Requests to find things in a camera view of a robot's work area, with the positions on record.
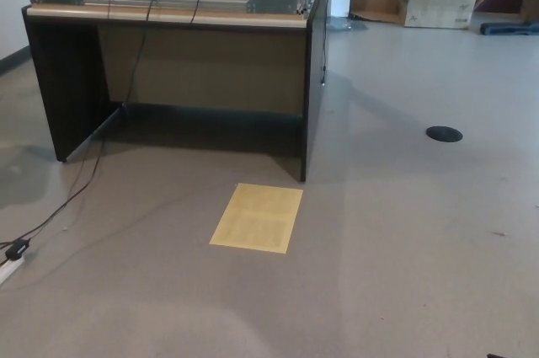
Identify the flat cardboard sheet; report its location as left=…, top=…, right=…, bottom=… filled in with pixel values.
left=350, top=6, right=406, bottom=26

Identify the open cardboard box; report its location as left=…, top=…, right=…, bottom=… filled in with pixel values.
left=390, top=0, right=491, bottom=29

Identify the yellow paper sheet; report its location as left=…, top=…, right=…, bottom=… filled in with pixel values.
left=209, top=182, right=304, bottom=254

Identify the blue foam piece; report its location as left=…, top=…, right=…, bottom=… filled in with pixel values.
left=479, top=20, right=539, bottom=37

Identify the black round floor cover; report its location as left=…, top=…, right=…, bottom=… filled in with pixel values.
left=425, top=125, right=464, bottom=143

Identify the clear plastic bag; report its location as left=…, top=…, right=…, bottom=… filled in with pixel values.
left=327, top=16, right=370, bottom=33

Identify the black power adapter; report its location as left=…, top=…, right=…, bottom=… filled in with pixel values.
left=4, top=239, right=32, bottom=260

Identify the white power strip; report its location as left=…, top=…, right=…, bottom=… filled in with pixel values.
left=0, top=255, right=25, bottom=284

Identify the black desk with wooden top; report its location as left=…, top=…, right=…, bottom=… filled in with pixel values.
left=20, top=0, right=334, bottom=183

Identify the thin black side cable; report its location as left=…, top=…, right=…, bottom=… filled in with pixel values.
left=318, top=29, right=329, bottom=86

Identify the long black power cable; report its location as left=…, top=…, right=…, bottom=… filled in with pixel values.
left=0, top=0, right=163, bottom=249

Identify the small brown cardboard box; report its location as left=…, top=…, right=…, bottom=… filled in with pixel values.
left=520, top=0, right=539, bottom=22

